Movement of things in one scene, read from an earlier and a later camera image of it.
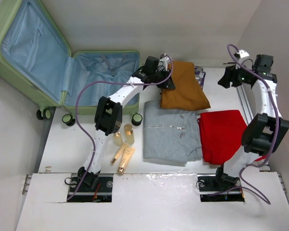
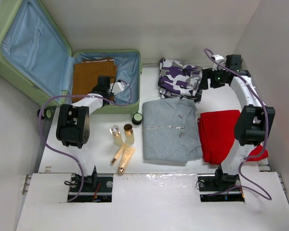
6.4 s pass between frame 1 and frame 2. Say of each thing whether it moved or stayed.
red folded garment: stayed
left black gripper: moved
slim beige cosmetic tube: stayed
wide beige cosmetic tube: stayed
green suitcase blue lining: stayed
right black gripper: moved
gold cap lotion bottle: stayed
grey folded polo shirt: stayed
